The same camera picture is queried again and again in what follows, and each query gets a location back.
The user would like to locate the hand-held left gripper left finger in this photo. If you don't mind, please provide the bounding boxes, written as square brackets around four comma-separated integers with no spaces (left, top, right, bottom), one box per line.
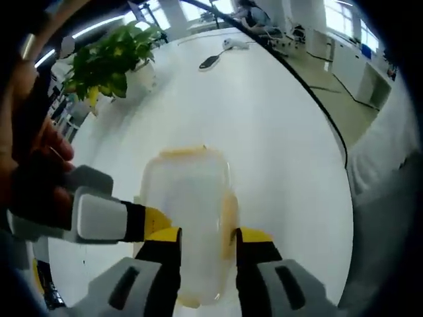
[65,226,183,317]

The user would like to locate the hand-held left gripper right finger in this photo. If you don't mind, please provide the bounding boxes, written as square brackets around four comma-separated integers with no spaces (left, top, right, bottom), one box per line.
[234,227,341,317]

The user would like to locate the clear box with yellow buckles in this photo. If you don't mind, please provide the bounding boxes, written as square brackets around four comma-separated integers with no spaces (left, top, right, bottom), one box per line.
[137,145,239,306]

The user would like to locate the person's right hand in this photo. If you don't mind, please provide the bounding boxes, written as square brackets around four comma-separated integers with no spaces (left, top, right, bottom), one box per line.
[11,116,75,166]

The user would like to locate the white plant pot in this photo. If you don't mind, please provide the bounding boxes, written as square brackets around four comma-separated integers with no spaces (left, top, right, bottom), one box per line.
[124,59,159,98]

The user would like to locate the green leafy plant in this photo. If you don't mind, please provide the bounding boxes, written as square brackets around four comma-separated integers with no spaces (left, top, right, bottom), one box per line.
[62,20,166,110]

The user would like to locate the black flat device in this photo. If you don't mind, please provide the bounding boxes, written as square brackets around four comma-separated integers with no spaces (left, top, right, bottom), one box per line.
[198,49,229,72]

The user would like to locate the small white device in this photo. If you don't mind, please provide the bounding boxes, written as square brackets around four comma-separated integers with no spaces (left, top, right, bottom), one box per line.
[220,37,251,51]

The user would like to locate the white low cabinet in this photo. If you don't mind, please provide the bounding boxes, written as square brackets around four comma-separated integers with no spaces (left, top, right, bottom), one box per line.
[305,28,393,112]

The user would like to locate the black office chair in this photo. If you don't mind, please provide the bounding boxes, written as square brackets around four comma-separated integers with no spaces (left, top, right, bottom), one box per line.
[290,23,310,44]

